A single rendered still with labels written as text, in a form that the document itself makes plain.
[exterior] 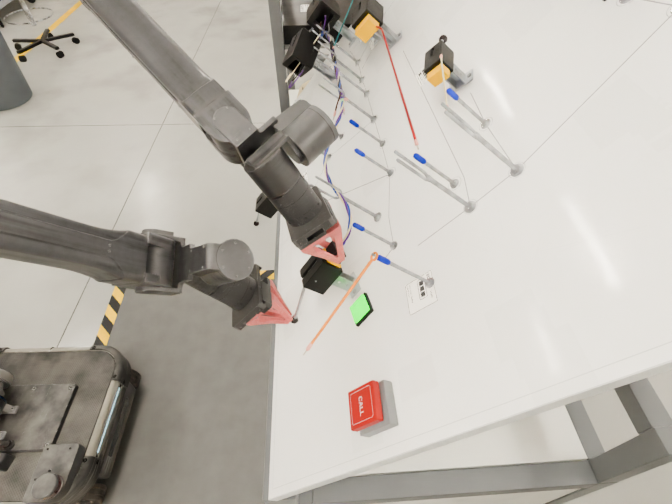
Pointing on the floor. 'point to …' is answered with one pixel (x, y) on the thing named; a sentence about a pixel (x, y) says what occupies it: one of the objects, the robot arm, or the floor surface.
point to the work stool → (41, 36)
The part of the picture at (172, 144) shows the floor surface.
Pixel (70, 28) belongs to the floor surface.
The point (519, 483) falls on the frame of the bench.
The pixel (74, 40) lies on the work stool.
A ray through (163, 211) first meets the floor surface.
